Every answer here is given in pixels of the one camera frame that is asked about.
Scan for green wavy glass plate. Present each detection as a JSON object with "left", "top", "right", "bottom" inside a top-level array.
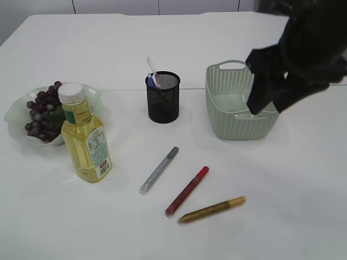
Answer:
[{"left": 4, "top": 84, "right": 106, "bottom": 146}]

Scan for red glitter pen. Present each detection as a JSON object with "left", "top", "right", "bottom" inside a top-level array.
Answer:
[{"left": 165, "top": 166, "right": 209, "bottom": 218}]

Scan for green plastic basket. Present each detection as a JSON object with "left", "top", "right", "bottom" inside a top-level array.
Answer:
[{"left": 205, "top": 60, "right": 279, "bottom": 140}]

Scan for clear plastic sheet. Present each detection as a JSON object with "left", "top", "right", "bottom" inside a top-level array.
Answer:
[{"left": 235, "top": 95, "right": 266, "bottom": 119}]

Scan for blue scissors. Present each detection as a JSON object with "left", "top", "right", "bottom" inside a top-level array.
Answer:
[{"left": 147, "top": 73, "right": 157, "bottom": 89}]

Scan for black mesh pen holder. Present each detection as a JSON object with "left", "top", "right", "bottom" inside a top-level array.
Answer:
[{"left": 145, "top": 71, "right": 181, "bottom": 124}]

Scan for clear plastic ruler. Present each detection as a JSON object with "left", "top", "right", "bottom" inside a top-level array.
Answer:
[{"left": 146, "top": 56, "right": 157, "bottom": 77}]

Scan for silver glitter pen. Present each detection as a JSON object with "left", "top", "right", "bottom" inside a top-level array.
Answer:
[{"left": 139, "top": 147, "right": 179, "bottom": 195}]

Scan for yellow oil bottle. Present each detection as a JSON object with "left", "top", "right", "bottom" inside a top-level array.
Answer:
[{"left": 58, "top": 82, "right": 112, "bottom": 183}]

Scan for purple artificial grape bunch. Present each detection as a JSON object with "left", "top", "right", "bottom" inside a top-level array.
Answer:
[{"left": 25, "top": 81, "right": 66, "bottom": 143}]

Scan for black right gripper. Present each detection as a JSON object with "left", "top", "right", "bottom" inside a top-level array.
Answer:
[{"left": 246, "top": 1, "right": 346, "bottom": 115}]

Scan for pink scissors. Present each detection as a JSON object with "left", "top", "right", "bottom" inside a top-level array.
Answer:
[{"left": 152, "top": 73, "right": 162, "bottom": 89}]

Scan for gold glitter pen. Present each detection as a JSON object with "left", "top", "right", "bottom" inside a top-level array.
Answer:
[{"left": 177, "top": 196, "right": 246, "bottom": 224}]

